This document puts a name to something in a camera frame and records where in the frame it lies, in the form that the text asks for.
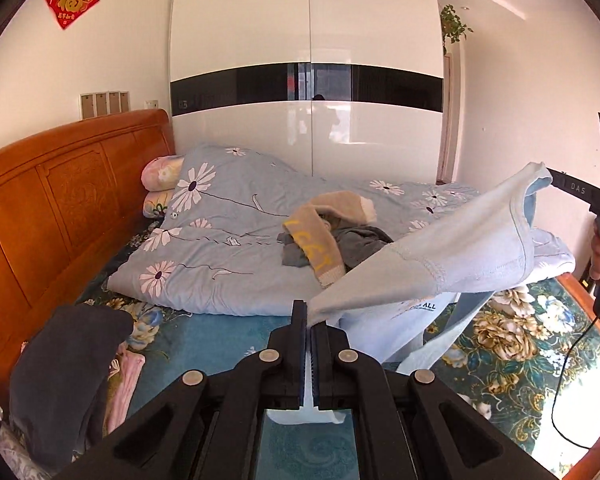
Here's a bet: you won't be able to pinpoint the beige knit sweater yellow letters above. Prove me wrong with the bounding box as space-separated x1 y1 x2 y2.
283 191 377 288

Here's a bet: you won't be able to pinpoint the white black sliding wardrobe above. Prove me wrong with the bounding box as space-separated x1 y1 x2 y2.
170 0 443 183

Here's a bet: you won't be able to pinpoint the folded pink garment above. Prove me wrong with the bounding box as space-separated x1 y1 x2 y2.
102 344 145 437

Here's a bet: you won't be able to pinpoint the pink floral pillow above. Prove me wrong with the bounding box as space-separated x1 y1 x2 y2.
140 155 184 192

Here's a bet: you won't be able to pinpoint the dark folded garment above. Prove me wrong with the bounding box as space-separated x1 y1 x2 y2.
9 304 133 474

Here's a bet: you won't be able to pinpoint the teal floral bed sheet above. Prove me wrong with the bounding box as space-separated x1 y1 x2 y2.
81 233 600 478

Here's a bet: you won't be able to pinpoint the light blue long-sleeve shirt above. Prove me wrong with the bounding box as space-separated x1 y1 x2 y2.
308 162 576 374

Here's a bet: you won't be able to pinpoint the olive patterned folded garment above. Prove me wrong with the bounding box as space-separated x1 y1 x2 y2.
107 354 122 388

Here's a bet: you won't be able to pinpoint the orange wooden headboard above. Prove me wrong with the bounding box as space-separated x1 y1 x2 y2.
0 110 174 406

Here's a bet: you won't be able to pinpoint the grey sweatshirt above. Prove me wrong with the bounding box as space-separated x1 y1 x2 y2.
277 214 393 271

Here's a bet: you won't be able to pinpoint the light blue floral quilt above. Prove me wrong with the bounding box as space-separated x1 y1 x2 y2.
107 144 478 316

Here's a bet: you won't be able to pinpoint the green hanging plant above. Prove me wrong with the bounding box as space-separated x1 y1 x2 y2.
440 4 474 53

